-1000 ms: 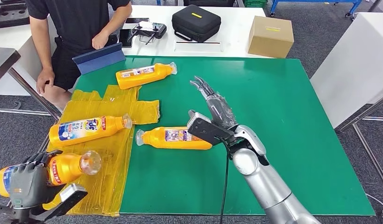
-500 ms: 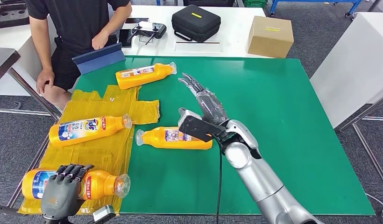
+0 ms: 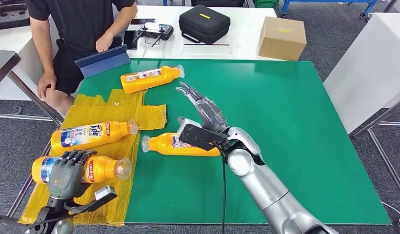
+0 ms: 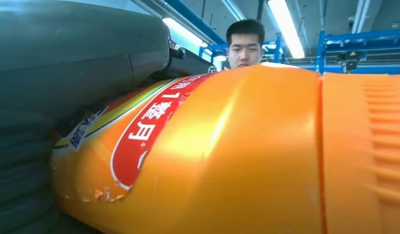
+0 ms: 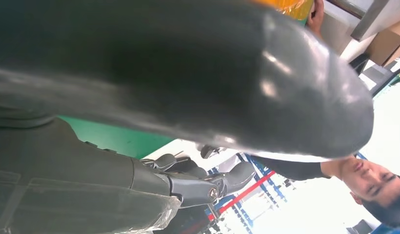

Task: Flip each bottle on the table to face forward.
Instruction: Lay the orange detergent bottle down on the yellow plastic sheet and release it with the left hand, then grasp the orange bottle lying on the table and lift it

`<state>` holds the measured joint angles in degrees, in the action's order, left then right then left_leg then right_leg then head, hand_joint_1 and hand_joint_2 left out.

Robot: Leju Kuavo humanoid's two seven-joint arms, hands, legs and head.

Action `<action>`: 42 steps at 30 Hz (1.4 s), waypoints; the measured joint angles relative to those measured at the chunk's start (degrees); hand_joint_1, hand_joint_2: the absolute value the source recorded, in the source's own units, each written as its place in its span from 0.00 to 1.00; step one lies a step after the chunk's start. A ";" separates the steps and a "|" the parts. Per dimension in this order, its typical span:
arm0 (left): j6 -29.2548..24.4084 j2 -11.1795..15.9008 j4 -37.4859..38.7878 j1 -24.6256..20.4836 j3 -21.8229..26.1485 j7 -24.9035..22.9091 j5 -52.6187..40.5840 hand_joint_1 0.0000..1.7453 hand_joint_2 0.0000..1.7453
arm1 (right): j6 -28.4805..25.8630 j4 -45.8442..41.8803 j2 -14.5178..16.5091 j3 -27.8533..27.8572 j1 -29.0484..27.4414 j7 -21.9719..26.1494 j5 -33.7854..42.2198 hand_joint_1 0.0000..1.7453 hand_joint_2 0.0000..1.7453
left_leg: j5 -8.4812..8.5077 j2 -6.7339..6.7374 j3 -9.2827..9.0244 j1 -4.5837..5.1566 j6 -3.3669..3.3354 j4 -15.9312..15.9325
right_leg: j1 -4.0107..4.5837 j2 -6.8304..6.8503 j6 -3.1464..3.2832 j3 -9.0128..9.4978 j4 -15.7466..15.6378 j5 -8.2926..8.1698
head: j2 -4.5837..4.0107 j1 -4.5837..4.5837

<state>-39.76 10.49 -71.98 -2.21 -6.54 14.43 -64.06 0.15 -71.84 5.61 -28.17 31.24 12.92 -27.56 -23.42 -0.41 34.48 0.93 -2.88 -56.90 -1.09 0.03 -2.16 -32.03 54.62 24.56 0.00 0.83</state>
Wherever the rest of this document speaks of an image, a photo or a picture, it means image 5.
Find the blue metal shelving rack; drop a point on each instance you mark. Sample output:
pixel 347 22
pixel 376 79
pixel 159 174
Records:
pixel 248 193

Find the green table mat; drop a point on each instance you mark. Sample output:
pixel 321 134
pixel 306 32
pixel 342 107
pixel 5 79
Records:
pixel 122 142

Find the person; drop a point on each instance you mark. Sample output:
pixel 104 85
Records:
pixel 374 184

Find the yellow plastic sheet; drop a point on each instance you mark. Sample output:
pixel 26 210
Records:
pixel 284 6

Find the brown cardboard box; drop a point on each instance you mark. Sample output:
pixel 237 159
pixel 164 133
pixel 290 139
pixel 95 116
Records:
pixel 384 46

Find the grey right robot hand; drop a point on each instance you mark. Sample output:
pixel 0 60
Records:
pixel 187 71

